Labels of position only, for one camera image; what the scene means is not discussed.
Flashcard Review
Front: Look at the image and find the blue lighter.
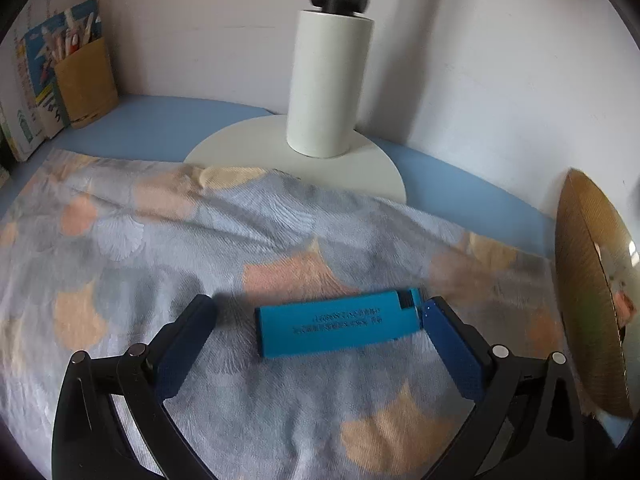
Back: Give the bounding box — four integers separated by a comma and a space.
255, 288, 423, 359

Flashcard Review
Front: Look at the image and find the amber glass bowl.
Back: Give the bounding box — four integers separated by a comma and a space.
554, 168, 639, 418

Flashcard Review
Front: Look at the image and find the patterned grey cloth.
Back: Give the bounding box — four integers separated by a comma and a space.
1, 151, 565, 479

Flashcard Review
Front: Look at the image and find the blue table mat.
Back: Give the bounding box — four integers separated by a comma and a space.
1, 96, 555, 258

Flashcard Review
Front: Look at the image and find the stack of books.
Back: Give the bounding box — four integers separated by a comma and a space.
1, 0, 102, 162

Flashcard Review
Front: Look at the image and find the brown paper pen holder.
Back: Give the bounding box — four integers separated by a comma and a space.
54, 38, 119, 129

